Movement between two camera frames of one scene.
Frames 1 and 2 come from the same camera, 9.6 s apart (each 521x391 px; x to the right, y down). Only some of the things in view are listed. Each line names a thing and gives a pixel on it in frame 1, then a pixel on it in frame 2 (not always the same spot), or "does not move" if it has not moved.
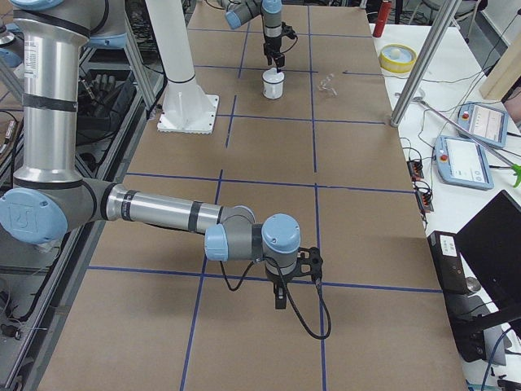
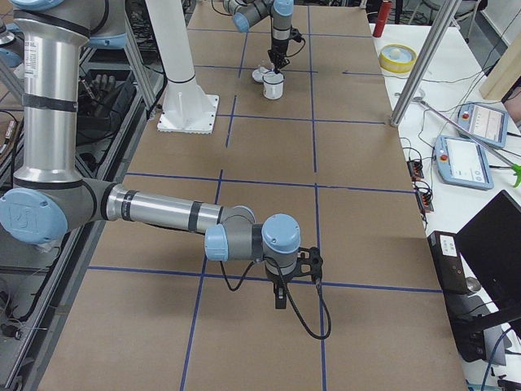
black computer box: [447, 258] does not move
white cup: [273, 84] does not move
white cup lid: [271, 76] -> [257, 75]
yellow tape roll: [397, 58] does not move
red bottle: [383, 15] does not move
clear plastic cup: [326, 84] -> [273, 77]
